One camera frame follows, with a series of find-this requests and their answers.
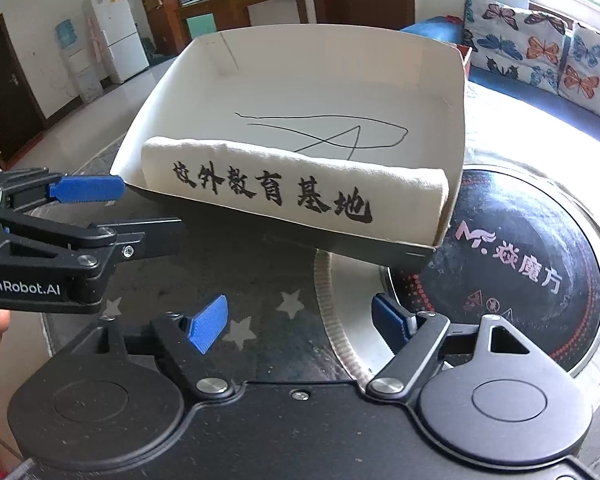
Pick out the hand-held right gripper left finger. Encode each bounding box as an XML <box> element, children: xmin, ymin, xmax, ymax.
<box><xmin>95</xmin><ymin>294</ymin><xmax>233</xmax><ymax>396</ymax></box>

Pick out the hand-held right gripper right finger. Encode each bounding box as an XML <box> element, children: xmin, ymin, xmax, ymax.
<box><xmin>366</xmin><ymin>294</ymin><xmax>536</xmax><ymax>396</ymax></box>

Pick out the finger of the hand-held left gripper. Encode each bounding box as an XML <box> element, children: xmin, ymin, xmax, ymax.
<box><xmin>0</xmin><ymin>210</ymin><xmax>186</xmax><ymax>281</ymax></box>
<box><xmin>0</xmin><ymin>167</ymin><xmax>126</xmax><ymax>217</ymax></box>

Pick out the beige canvas shopping bag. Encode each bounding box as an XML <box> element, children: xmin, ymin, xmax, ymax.
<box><xmin>140</xmin><ymin>136</ymin><xmax>451</xmax><ymax>243</ymax></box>

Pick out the white cardboard box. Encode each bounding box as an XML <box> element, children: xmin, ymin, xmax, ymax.
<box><xmin>109</xmin><ymin>22</ymin><xmax>467</xmax><ymax>271</ymax></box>

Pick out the dark front door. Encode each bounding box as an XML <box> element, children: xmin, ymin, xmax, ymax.
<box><xmin>0</xmin><ymin>14</ymin><xmax>46</xmax><ymax>171</ymax></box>

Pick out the water dispenser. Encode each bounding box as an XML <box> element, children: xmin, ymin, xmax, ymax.
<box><xmin>54</xmin><ymin>19</ymin><xmax>105</xmax><ymax>103</ymax></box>

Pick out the white fridge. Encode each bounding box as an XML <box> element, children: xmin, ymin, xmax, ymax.
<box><xmin>82</xmin><ymin>0</ymin><xmax>151</xmax><ymax>83</ymax></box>

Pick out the round black induction cooktop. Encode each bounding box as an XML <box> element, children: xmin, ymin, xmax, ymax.
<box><xmin>380</xmin><ymin>165</ymin><xmax>600</xmax><ymax>378</ymax></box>

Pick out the wooden shelf cabinet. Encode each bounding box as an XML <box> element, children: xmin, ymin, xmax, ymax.
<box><xmin>130</xmin><ymin>0</ymin><xmax>253</xmax><ymax>56</ymax></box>

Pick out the wooden table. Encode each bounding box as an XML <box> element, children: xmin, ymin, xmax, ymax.
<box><xmin>175</xmin><ymin>0</ymin><xmax>308</xmax><ymax>41</ymax></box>

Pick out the blue sofa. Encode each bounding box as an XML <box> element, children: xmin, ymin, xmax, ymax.
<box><xmin>400</xmin><ymin>15</ymin><xmax>600</xmax><ymax>153</ymax></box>

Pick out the blue towel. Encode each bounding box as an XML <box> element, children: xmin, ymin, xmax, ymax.
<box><xmin>400</xmin><ymin>16</ymin><xmax>466</xmax><ymax>46</ymax></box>

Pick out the butterfly print cushion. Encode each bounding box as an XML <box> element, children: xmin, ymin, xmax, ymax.
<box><xmin>462</xmin><ymin>0</ymin><xmax>576</xmax><ymax>83</ymax></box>
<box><xmin>557</xmin><ymin>22</ymin><xmax>600</xmax><ymax>128</ymax></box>

